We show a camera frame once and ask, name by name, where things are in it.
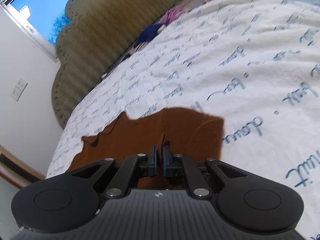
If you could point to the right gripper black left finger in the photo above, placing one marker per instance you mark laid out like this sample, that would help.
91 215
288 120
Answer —
152 162

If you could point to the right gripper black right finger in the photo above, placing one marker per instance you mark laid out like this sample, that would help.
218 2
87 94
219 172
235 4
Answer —
167 161

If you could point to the brown knitted garment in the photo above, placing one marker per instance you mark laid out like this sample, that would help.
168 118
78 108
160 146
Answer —
185 131

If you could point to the navy blue small garment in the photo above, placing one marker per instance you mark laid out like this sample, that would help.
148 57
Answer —
148 34

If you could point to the white script-print bed quilt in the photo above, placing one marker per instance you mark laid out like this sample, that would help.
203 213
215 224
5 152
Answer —
253 62

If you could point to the purple small garment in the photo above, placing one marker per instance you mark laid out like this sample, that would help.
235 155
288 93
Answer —
172 15

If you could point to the olive green padded headboard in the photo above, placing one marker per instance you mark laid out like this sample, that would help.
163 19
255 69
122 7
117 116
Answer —
98 34

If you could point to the window with blue sky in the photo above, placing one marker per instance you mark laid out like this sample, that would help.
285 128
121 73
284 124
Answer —
41 20

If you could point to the white wall socket plate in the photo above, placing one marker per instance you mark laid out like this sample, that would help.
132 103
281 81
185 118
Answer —
18 89

